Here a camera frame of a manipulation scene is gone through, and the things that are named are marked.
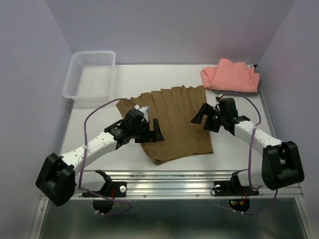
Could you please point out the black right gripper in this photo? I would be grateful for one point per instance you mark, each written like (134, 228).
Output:
(208, 110)

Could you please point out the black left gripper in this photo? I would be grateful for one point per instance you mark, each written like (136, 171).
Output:
(155, 138)

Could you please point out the olive brown skirt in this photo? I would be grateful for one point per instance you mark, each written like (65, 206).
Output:
(174, 108)

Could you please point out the grey pleated skirt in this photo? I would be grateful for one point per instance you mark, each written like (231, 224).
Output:
(236, 93)

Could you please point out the pink skirt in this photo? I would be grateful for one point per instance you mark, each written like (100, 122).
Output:
(230, 76)

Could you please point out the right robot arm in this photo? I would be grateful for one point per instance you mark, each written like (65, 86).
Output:
(281, 164)

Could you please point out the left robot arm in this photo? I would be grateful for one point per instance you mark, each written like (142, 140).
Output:
(62, 176)

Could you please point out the white plastic bin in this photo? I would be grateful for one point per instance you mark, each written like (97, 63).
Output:
(90, 76)

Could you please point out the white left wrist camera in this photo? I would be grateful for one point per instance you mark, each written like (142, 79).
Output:
(144, 109)

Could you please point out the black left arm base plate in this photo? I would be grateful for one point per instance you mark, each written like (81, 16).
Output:
(116, 189)

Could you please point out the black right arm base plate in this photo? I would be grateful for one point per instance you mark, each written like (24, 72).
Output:
(228, 188)

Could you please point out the aluminium rail frame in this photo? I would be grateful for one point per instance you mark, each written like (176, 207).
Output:
(171, 200)

